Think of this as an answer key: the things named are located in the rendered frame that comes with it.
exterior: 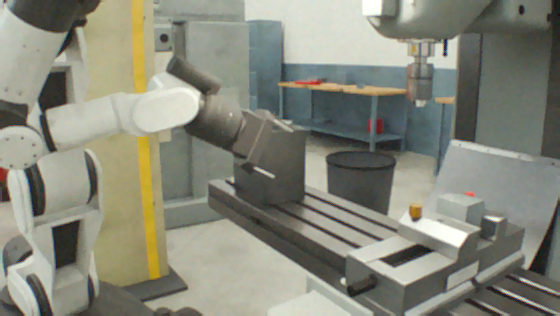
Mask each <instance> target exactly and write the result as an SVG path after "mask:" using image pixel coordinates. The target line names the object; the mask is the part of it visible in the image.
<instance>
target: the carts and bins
mask: <svg viewBox="0 0 560 316"><path fill-rule="evenodd" d="M325 161H326V174H327V193H328V194H331V195H334V196H336V197H339V198H341V199H344V200H346V201H349V202H351V203H354V204H356V205H359V206H362V207H364V208H367V209H369V210H372V211H374V212H377V213H379V214H382V215H385V216H387V217H388V211H389V204H390V196H391V193H392V189H393V181H394V173H395V166H396V164H397V159H396V158H394V157H392V156H390V155H386V154H382V153H376V152H367V151H342V152H335V153H331V154H328V155H327V156H326V157H325Z"/></svg>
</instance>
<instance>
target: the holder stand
mask: <svg viewBox="0 0 560 316"><path fill-rule="evenodd" d="M282 121H284V122H285V123H287V124H289V125H290V126H292V127H294V130H293V132H292V131H287V130H285V129H284V128H282V127H280V126H278V125H275V124H274V125H273V128H272V130H271V132H270V135H269V137H268V139H267V143H266V145H265V148H264V150H263V152H262V155H261V157H260V159H259V162H258V164H257V165H256V166H255V167H257V168H259V170H261V171H264V172H266V173H268V174H270V175H272V176H274V177H273V179H272V180H270V179H268V178H265V177H263V176H261V175H259V174H256V173H254V172H253V174H252V175H251V174H248V173H245V172H243V171H242V169H240V168H239V166H237V165H235V164H234V155H233V175H234V184H235V185H237V186H238V187H239V188H241V189H242V190H243V191H246V192H247V193H248V194H250V195H251V196H252V197H254V198H255V199H256V200H258V201H259V203H260V204H262V205H263V206H268V205H274V204H281V203H287V201H293V200H299V199H304V198H305V173H306V136H305V133H307V130H305V129H303V128H300V127H296V126H293V125H292V122H291V121H285V120H282Z"/></svg>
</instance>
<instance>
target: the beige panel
mask: <svg viewBox="0 0 560 316"><path fill-rule="evenodd" d="M153 14H154V6H153V0H106V1H103V2H100V3H99V5H98V7H97V8H96V10H95V11H94V13H91V14H88V15H86V17H87V20H88V22H87V24H86V26H85V27H82V31H83V37H84V40H85V43H86V44H85V46H86V51H87V54H86V57H87V61H86V62H87V67H88V72H89V76H90V77H89V82H88V86H87V90H86V93H85V97H84V100H83V102H87V101H91V100H95V99H97V98H99V97H103V96H107V95H111V94H115V93H119V92H123V93H125V94H142V93H145V92H146V87H147V83H148V81H149V80H150V78H151V77H153V76H154V75H155V69H156V65H155V50H154V38H155V35H154V20H153ZM84 149H88V150H90V151H92V152H93V153H94V154H95V157H96V159H97V161H98V162H99V164H100V167H101V171H102V183H103V200H104V207H103V211H104V220H103V221H102V224H101V226H100V229H99V234H98V236H97V238H96V240H95V243H94V246H93V248H92V250H91V251H92V260H93V264H94V268H95V274H96V276H97V279H99V280H102V281H107V282H111V283H113V284H114V285H116V286H118V287H120V288H122V289H123V290H125V291H126V292H128V293H129V294H131V295H132V296H134V297H135V298H137V299H138V300H140V301H141V302H142V303H144V302H147V301H150V300H156V299H158V298H162V297H165V296H168V295H170V296H171V295H174V294H177V293H179V292H182V291H185V290H188V286H187V284H186V283H185V282H184V281H183V280H182V279H181V278H180V276H179V275H178V274H177V273H176V272H175V271H174V269H173V268H172V267H171V266H170V265H169V264H168V252H167V251H166V237H165V221H164V206H163V194H162V190H161V174H160V158H159V143H158V133H155V134H151V135H148V136H144V137H138V136H135V135H130V136H128V135H125V134H123V133H118V134H114V135H110V136H108V137H104V138H100V139H96V140H94V141H91V142H89V143H86V144H85V145H84Z"/></svg>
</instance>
